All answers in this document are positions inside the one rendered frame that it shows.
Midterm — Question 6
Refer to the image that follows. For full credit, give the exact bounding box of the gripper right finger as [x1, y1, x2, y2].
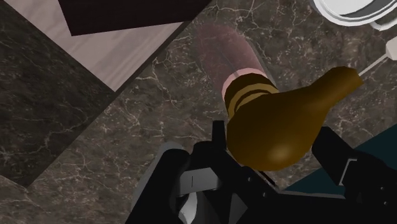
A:
[311, 125, 397, 224]

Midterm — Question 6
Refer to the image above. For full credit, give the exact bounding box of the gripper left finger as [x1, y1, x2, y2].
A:
[125, 120, 280, 224]

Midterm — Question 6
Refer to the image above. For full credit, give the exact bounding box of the dark teal flat book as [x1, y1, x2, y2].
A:
[283, 123, 397, 198]

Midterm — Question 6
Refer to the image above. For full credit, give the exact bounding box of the brown pear-shaped vase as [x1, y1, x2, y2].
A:
[225, 66, 365, 172]

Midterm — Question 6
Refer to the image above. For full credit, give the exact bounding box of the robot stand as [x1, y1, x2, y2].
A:
[57, 0, 212, 37]

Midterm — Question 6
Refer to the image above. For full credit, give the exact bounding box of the white round bowl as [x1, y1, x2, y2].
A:
[309, 0, 397, 32]

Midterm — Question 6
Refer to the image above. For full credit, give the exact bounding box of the white tool with thin handle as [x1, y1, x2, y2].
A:
[358, 36, 397, 77]

